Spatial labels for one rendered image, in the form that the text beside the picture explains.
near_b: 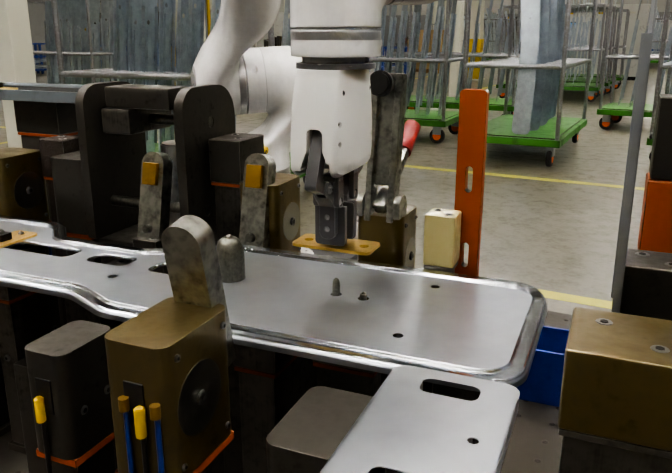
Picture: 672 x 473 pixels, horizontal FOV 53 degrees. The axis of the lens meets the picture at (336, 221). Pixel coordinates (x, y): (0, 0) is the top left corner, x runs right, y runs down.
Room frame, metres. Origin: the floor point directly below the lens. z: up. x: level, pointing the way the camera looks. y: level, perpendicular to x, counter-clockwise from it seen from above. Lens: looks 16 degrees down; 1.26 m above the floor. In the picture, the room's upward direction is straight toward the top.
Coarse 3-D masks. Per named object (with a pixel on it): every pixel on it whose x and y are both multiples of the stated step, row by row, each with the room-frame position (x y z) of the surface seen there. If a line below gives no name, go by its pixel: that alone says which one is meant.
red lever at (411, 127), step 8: (408, 120) 0.89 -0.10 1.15; (408, 128) 0.87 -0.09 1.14; (416, 128) 0.88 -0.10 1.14; (408, 136) 0.86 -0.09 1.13; (416, 136) 0.87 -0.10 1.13; (408, 144) 0.85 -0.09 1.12; (408, 152) 0.85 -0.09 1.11; (384, 192) 0.79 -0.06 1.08; (376, 200) 0.78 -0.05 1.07; (384, 200) 0.78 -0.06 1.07; (376, 208) 0.78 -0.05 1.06; (384, 208) 0.77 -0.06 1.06
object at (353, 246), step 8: (296, 240) 0.66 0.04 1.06; (304, 240) 0.66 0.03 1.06; (312, 240) 0.66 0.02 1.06; (352, 240) 0.66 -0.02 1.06; (360, 240) 0.66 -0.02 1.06; (312, 248) 0.64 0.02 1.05; (320, 248) 0.64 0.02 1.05; (328, 248) 0.63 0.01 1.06; (336, 248) 0.63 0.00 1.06; (344, 248) 0.63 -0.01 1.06; (352, 248) 0.63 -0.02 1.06; (360, 248) 0.63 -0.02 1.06; (368, 248) 0.63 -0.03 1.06; (376, 248) 0.64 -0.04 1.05
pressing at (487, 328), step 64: (0, 256) 0.77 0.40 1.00; (128, 256) 0.77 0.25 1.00; (256, 256) 0.77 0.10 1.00; (320, 256) 0.76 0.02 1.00; (256, 320) 0.59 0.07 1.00; (320, 320) 0.59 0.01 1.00; (384, 320) 0.59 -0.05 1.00; (448, 320) 0.59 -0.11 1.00; (512, 320) 0.59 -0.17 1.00; (448, 384) 0.48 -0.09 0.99; (512, 384) 0.48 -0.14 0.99
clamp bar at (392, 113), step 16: (384, 80) 0.76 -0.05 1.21; (400, 80) 0.79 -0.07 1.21; (384, 96) 0.80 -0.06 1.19; (400, 96) 0.78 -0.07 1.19; (384, 112) 0.80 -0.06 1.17; (400, 112) 0.78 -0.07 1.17; (384, 128) 0.79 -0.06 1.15; (400, 128) 0.78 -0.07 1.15; (384, 144) 0.79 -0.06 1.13; (400, 144) 0.79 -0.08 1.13; (368, 160) 0.78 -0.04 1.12; (384, 160) 0.79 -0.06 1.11; (400, 160) 0.79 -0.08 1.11; (368, 176) 0.78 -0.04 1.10; (384, 176) 0.78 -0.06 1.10; (368, 192) 0.78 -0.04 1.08; (368, 208) 0.78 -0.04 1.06
